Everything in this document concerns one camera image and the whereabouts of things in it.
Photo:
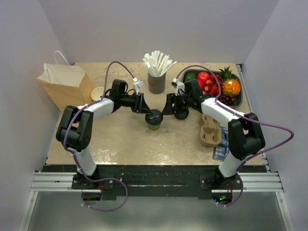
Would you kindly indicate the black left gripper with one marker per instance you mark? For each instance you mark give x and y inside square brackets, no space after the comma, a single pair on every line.
[140,105]

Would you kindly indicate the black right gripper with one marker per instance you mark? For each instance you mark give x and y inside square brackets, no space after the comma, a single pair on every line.
[171,99]

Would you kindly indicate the black coffee cup lid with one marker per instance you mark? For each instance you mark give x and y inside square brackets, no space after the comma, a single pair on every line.
[181,115]

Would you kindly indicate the green paper coffee cup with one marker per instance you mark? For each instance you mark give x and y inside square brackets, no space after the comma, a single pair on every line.
[154,126]

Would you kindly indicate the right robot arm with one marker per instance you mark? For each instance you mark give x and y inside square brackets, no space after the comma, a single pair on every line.
[245,136]

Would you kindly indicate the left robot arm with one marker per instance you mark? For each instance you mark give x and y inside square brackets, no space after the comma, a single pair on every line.
[75,128]

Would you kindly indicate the blue razor blister pack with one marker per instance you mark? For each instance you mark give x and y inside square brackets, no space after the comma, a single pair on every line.
[221,151]

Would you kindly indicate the grey straw holder cup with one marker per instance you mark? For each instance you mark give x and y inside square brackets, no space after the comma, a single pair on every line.
[156,85]

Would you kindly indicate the green lime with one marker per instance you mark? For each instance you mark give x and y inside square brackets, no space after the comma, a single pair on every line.
[190,76]

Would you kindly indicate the red apple with stem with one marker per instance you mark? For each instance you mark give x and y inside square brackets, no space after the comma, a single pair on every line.
[203,76]

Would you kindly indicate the white wrapped straws bundle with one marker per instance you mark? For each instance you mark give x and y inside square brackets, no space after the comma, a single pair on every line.
[157,63]

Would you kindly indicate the brown pulp cup carrier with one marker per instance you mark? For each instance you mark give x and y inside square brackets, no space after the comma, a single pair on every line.
[210,132]

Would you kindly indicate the dark purple grape bunch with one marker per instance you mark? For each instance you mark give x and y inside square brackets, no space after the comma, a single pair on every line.
[227,100]

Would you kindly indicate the small orange pineapple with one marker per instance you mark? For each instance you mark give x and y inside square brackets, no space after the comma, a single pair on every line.
[231,86]

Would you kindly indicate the grey fruit tray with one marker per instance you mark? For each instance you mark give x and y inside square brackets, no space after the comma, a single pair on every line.
[238,99]

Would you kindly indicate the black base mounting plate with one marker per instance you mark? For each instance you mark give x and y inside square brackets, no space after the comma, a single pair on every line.
[144,181]

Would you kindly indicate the brown paper bag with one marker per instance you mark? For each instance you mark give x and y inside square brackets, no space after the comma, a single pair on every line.
[66,84]

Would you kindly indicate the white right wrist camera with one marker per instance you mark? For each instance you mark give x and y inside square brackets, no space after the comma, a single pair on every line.
[179,86]

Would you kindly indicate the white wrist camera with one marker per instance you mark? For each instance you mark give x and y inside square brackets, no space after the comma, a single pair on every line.
[137,84]
[179,86]

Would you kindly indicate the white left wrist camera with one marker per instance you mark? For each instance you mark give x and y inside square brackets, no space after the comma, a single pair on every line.
[137,84]

